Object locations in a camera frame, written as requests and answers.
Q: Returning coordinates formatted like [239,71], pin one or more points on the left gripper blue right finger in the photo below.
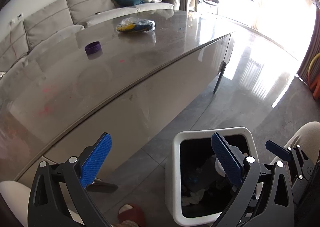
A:
[230,157]

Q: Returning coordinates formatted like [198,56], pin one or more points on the clear bag with blue contents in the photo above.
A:
[135,25]

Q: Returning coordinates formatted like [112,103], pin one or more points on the metal table leg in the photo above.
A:
[221,72]

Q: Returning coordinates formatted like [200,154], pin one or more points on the red slipper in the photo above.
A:
[131,215]

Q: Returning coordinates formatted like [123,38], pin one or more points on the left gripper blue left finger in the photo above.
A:
[92,159]

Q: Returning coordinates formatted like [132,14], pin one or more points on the grey fabric sofa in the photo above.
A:
[61,19]

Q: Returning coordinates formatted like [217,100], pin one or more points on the white trash bin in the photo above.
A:
[173,171]

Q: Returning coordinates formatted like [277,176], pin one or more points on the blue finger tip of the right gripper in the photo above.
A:
[279,151]

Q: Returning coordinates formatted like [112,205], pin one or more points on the round white blue lid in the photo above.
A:
[218,167]

